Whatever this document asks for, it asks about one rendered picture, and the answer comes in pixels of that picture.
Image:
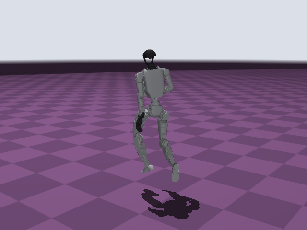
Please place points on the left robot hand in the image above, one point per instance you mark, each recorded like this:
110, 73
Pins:
139, 122

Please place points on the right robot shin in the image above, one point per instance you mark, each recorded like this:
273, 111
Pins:
168, 154

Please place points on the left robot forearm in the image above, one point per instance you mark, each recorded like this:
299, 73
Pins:
140, 105

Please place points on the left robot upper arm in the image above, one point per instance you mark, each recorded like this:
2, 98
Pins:
139, 83

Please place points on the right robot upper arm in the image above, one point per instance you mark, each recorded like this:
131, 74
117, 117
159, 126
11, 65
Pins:
168, 80

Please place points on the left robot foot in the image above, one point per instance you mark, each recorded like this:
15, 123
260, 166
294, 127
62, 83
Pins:
149, 168

